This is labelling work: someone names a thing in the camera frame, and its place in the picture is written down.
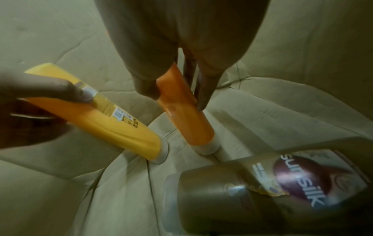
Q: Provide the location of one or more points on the person's right hand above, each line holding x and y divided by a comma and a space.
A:
180, 27

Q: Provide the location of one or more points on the person's left hand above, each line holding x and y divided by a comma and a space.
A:
29, 124

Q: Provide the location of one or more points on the small yellow shampoo bottle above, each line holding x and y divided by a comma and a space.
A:
116, 129

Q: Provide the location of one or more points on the small orange shampoo bottle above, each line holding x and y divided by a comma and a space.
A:
186, 115

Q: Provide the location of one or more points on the brown cardboard box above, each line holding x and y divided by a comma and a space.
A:
306, 69

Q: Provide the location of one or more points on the small gold shampoo bottle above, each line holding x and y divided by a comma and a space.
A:
233, 202

